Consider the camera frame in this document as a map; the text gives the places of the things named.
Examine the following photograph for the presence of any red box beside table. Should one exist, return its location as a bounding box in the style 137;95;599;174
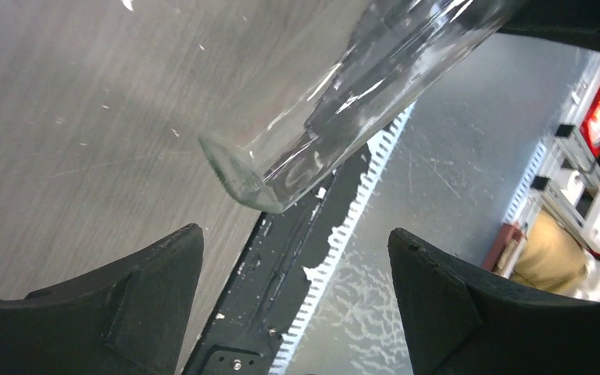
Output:
481;223;527;279

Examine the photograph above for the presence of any clear glass bottle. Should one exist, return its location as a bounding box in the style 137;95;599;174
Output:
198;1;523;213

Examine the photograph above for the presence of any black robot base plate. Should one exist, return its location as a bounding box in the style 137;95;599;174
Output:
180;105;415;375

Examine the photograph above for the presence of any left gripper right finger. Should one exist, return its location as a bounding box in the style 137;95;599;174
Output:
387;228;600;374

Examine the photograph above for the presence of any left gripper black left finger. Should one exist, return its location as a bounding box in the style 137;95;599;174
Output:
0;224;204;374

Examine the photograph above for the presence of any seated operator white shirt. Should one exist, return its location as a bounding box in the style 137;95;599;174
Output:
510;209;600;302

